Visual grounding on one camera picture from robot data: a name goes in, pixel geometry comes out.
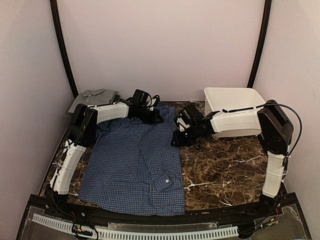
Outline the white slotted cable duct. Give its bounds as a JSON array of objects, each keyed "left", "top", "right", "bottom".
[{"left": 32, "top": 213, "right": 239, "bottom": 240}]

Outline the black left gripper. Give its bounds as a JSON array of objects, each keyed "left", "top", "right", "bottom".
[{"left": 137, "top": 106, "right": 164, "bottom": 124}]

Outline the black front rail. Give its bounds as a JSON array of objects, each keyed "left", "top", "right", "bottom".
[{"left": 29, "top": 194, "right": 296, "bottom": 227}]

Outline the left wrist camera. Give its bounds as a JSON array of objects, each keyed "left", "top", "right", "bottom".
[{"left": 130, "top": 89, "right": 160, "bottom": 111}]

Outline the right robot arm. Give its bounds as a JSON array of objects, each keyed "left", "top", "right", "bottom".
[{"left": 171, "top": 100, "right": 298, "bottom": 217}]

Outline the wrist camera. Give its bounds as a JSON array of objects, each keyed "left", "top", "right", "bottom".
[
  {"left": 130, "top": 89, "right": 160, "bottom": 111},
  {"left": 175, "top": 103, "right": 204, "bottom": 132}
]

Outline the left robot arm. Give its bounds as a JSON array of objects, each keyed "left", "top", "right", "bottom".
[{"left": 45, "top": 101, "right": 164, "bottom": 218}]

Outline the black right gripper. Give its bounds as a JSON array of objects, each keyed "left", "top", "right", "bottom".
[{"left": 170, "top": 123, "right": 200, "bottom": 147}]

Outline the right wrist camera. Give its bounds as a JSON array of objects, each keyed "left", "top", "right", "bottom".
[{"left": 175, "top": 103, "right": 204, "bottom": 132}]

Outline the white plastic basket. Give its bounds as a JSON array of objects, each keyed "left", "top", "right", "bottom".
[{"left": 204, "top": 87, "right": 266, "bottom": 140}]

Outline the grey folded shirt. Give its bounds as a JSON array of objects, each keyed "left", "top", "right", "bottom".
[{"left": 68, "top": 88, "right": 118, "bottom": 114}]

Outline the right black frame post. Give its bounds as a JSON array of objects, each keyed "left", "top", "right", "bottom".
[{"left": 246, "top": 0, "right": 273, "bottom": 89}]

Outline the blue checked long sleeve shirt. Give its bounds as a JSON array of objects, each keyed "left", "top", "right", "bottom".
[{"left": 78, "top": 104, "right": 185, "bottom": 217}]

